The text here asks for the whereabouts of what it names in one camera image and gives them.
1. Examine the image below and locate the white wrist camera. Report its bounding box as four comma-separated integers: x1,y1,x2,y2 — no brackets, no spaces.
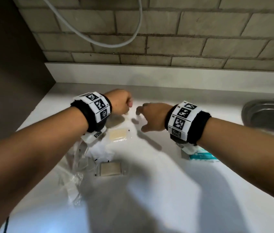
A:
80,126,107,143
179,140,200,156

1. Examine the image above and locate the white power cable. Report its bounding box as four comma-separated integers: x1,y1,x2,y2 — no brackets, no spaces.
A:
40,0,143,48

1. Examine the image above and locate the person's right hand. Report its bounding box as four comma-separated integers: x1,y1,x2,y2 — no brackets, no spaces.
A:
136,102,174,133

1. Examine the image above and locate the stainless steel sink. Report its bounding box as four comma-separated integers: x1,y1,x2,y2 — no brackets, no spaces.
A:
241,100,274,139

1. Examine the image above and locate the pile of clear plastic bags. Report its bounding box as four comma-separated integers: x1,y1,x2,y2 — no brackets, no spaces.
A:
58,139,99,206

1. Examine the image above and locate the white backsplash upstand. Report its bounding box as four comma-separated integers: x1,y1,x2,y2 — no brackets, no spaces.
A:
44,61,274,91

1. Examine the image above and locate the dark brown side panel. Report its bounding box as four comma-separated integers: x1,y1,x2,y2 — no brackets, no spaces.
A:
0,0,56,140

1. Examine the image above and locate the person's left hand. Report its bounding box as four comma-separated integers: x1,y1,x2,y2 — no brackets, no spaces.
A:
103,89,134,116

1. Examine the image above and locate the black right wristband with markers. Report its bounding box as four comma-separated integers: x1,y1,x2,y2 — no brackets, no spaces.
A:
165,101,212,145

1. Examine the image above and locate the person's left forearm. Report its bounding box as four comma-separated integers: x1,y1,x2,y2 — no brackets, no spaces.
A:
0,106,89,233

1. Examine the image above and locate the person's right forearm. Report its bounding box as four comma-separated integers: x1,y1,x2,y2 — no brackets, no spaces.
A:
196,117,274,209

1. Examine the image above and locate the row of teal wipes packets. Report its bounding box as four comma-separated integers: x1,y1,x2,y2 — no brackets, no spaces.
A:
182,148,221,163

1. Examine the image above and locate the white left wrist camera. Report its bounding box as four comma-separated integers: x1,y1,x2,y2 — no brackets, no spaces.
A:
80,126,107,143

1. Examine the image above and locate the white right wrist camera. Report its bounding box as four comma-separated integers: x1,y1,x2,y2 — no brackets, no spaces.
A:
179,140,200,156

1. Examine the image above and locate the thin black cable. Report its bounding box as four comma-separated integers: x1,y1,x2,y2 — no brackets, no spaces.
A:
2,216,10,233

